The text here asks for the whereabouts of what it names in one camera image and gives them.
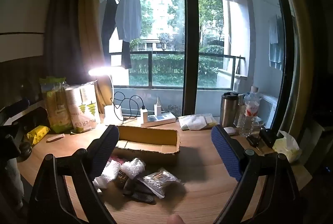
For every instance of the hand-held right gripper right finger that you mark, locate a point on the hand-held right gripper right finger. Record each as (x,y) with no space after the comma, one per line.
(226,153)

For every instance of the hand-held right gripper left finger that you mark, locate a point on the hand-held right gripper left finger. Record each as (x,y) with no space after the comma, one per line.
(104,148)

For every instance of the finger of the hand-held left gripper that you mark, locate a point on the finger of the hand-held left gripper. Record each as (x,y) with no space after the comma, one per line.
(18,107)
(36,114)

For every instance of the clear bubble wrap piece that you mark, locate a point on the clear bubble wrap piece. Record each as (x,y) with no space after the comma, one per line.
(133,166)

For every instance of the cardboard box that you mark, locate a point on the cardboard box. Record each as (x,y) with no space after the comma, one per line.
(151,133)

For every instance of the cotton swab packet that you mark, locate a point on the cotton swab packet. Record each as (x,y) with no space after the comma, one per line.
(158,181)

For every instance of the person's right hand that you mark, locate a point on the person's right hand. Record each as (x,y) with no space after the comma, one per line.
(176,219)

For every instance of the pink cloth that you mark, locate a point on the pink cloth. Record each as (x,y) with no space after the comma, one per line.
(117,159)

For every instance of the yellow packet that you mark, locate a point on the yellow packet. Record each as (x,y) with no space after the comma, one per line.
(37,133)

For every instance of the green yellow snack bag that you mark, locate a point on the green yellow snack bag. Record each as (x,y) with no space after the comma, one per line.
(56,114)

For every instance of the white earbuds case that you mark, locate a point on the white earbuds case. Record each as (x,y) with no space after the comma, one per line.
(230,130)

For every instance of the white knitted cloth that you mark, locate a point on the white knitted cloth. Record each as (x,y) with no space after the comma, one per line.
(110,173)

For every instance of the black key fob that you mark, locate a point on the black key fob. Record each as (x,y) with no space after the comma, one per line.
(252,141)

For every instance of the small pink utility knife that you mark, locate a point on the small pink utility knife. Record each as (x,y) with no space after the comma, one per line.
(56,138)

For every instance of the white desk lamp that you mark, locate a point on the white desk lamp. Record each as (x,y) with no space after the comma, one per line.
(113,114)

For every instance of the steel tumbler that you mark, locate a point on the steel tumbler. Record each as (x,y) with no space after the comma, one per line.
(229,112)

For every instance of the white paper cup pack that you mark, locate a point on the white paper cup pack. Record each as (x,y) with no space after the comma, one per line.
(83,109)

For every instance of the white mesh cloth packet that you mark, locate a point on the white mesh cloth packet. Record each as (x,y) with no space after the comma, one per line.
(193,122)

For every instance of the clear water bottle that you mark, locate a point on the clear water bottle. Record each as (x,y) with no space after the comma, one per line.
(249,114)

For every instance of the black power adapter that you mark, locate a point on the black power adapter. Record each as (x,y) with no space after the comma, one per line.
(269,137)

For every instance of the white charger with black plug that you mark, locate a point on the white charger with black plug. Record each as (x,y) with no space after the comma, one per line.
(144,116)

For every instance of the pale yellow tissue pack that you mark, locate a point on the pale yellow tissue pack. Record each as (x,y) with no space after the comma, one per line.
(286,147)

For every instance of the white appliance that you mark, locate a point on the white appliance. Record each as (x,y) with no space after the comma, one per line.
(268,109)

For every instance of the white power strip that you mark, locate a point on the white power strip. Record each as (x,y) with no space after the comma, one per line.
(161,119)

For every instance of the dark grey curtain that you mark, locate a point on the dark grey curtain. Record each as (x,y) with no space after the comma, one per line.
(63,31)

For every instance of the yellow curtain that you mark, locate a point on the yellow curtain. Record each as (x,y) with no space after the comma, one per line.
(91,31)
(304,31)

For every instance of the balcony railing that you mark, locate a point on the balcony railing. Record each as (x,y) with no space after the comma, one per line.
(166,52)

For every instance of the hanging dark trousers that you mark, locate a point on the hanging dark trousers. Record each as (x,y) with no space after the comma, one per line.
(109,23)

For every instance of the hanging light blue cloth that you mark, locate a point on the hanging light blue cloth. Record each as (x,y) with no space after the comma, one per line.
(275,44)

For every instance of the hanging grey-blue shirt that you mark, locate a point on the hanging grey-blue shirt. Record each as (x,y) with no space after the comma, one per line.
(128,13)

